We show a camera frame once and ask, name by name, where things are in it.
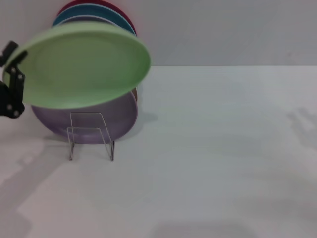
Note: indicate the grey purple plate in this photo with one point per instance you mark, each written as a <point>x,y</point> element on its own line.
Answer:
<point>86,18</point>

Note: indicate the beige plate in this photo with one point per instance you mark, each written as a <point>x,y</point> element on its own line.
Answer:
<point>135,93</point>

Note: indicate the teal blue plate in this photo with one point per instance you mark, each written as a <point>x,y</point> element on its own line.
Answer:
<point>94,10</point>

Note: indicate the clear acrylic plate rack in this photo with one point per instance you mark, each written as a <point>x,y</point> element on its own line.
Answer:
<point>109,151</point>

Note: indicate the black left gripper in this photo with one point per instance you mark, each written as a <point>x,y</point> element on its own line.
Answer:
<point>3,99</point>

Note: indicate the light green plate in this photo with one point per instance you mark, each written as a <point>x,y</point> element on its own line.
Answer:
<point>81,67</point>

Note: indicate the crimson red plate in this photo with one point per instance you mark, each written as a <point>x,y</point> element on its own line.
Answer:
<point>124,13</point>

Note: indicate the lavender plate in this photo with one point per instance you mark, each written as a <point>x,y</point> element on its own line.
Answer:
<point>119,119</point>

